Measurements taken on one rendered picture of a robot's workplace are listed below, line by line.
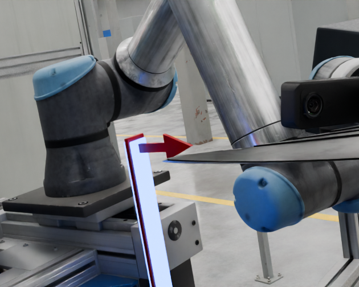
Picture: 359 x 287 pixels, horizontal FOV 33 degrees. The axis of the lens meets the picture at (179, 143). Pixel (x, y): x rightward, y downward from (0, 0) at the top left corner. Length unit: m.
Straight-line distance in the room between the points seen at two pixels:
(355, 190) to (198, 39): 0.26
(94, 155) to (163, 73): 0.19
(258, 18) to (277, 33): 0.48
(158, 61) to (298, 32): 9.20
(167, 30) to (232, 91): 0.33
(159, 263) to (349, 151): 0.26
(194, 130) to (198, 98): 0.39
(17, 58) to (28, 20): 0.16
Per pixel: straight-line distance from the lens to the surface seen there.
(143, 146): 0.55
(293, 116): 0.58
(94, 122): 1.06
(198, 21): 0.72
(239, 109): 0.69
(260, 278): 3.20
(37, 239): 1.17
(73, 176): 1.05
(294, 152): 0.40
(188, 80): 7.19
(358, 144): 0.40
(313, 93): 0.58
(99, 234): 1.03
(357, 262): 1.07
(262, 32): 10.61
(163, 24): 0.99
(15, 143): 2.31
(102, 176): 1.05
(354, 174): 0.74
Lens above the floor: 1.27
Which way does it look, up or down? 10 degrees down
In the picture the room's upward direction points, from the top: 10 degrees counter-clockwise
